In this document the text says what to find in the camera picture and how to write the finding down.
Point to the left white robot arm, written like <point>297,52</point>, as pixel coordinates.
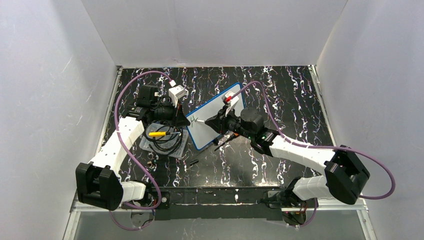
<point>97,181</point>

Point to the blue framed whiteboard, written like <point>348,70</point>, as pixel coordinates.
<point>204,120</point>

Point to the clear plastic box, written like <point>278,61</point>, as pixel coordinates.
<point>170,145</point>

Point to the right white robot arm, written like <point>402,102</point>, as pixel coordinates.
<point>342,174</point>

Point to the black marker cap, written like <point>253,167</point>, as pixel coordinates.
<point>193,162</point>

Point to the orange handled screwdriver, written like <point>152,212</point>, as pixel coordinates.
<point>230,138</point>

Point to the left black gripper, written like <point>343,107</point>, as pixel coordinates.
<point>174,112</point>

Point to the yellow handled screwdriver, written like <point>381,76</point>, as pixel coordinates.
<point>162,133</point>

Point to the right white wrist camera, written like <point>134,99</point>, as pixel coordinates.
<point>230,101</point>

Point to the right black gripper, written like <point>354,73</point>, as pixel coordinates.
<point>223,121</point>

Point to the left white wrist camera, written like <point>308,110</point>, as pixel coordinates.
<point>176,93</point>

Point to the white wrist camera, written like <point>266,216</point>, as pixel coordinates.
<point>176,93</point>
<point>230,101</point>

